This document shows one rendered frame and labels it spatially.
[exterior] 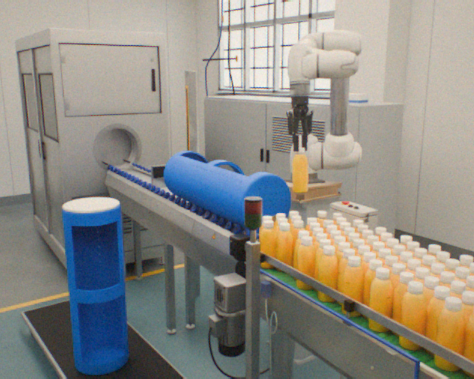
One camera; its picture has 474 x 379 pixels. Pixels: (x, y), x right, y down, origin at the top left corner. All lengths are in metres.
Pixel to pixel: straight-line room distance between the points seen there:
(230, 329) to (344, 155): 1.23
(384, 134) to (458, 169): 1.04
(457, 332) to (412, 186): 3.75
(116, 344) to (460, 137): 3.33
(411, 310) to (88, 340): 2.01
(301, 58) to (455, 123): 2.86
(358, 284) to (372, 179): 2.40
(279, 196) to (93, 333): 1.37
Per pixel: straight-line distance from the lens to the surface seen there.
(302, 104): 2.18
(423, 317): 1.57
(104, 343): 3.11
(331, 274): 1.78
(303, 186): 2.21
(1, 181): 7.13
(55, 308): 3.69
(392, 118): 4.12
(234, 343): 2.17
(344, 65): 2.17
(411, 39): 5.14
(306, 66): 2.17
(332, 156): 2.86
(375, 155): 4.02
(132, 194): 3.60
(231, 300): 2.06
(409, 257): 1.77
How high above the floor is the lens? 1.67
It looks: 13 degrees down
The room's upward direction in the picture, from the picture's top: straight up
